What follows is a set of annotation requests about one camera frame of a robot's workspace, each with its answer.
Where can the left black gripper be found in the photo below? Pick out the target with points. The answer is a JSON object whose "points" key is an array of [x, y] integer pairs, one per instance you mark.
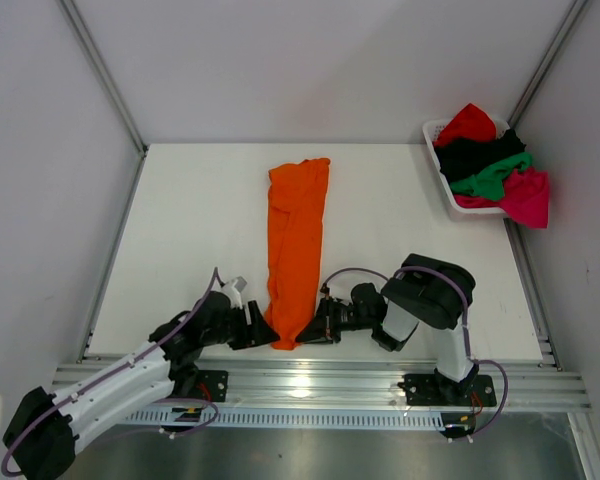
{"points": [[256, 333]]}

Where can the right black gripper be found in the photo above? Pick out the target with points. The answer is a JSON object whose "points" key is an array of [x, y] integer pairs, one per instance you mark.
{"points": [[331, 320]]}

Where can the orange t shirt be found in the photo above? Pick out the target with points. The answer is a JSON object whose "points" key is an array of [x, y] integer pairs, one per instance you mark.
{"points": [[296, 203]]}

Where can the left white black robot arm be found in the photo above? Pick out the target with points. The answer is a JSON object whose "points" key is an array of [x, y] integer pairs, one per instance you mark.
{"points": [[49, 429]]}

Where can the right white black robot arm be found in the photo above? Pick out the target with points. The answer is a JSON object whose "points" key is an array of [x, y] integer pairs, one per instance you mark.
{"points": [[423, 291]]}

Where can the black t shirt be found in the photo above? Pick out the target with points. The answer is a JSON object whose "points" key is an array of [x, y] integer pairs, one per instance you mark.
{"points": [[463, 157]]}

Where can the green t shirt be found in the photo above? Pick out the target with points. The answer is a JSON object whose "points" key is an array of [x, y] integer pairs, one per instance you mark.
{"points": [[489, 182]]}

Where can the white plastic laundry basket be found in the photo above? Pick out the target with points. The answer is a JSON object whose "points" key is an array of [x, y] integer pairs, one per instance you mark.
{"points": [[431, 130]]}

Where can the magenta t shirt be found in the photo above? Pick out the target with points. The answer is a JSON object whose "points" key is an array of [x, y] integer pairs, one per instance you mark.
{"points": [[526, 199]]}

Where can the red t shirt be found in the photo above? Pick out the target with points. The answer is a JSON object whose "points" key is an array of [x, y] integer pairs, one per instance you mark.
{"points": [[470, 123]]}

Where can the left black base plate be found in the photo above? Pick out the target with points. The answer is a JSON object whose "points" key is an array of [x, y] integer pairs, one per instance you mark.
{"points": [[209, 385]]}

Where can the slotted grey cable duct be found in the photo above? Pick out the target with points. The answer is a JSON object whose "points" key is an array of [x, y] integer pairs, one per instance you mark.
{"points": [[288, 418]]}

